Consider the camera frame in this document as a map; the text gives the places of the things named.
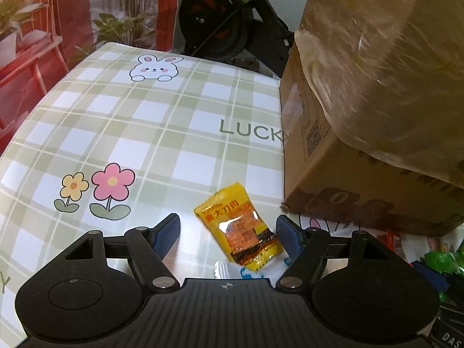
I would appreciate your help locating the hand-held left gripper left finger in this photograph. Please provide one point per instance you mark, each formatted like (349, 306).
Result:
(165, 235)

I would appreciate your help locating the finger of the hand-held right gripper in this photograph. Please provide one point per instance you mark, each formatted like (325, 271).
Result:
(429, 275)

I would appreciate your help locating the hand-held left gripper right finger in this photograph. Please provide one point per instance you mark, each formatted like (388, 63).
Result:
(288, 237)

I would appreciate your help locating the yellow snack packet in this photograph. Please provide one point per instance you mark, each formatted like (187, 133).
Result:
(235, 221)

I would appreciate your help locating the brown cardboard box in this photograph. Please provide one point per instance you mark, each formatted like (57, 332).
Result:
(301, 152)

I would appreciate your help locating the clear plastic bag liner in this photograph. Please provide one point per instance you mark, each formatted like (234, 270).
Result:
(380, 61)

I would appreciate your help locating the green snack packet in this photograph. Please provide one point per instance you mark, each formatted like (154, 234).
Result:
(446, 261)

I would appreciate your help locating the white clear snack packet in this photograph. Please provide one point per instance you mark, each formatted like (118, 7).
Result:
(226, 268)

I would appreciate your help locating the checked rabbit print tablecloth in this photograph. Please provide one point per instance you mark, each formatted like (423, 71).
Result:
(145, 116)

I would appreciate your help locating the red printed backdrop cloth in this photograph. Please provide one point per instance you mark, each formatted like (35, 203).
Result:
(29, 61)

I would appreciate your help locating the black exercise bike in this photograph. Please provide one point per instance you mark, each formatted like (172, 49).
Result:
(214, 18)

